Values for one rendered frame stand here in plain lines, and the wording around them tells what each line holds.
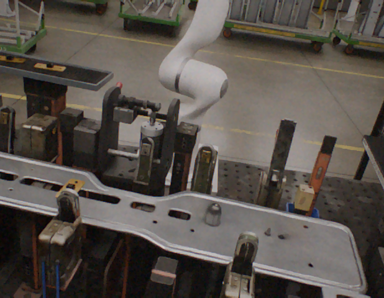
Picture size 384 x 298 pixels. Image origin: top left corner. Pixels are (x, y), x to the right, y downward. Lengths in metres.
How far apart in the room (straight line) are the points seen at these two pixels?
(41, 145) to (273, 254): 0.64
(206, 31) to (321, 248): 0.73
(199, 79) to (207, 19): 0.18
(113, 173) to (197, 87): 0.39
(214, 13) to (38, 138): 0.64
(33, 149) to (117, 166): 0.22
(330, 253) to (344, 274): 0.06
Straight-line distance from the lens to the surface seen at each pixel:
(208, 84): 1.29
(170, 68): 1.34
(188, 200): 1.00
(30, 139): 1.14
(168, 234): 0.89
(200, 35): 1.33
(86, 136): 1.11
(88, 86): 1.18
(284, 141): 1.01
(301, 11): 8.10
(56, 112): 1.30
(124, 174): 1.14
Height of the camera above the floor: 1.57
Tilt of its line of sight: 28 degrees down
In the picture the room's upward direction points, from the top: 9 degrees clockwise
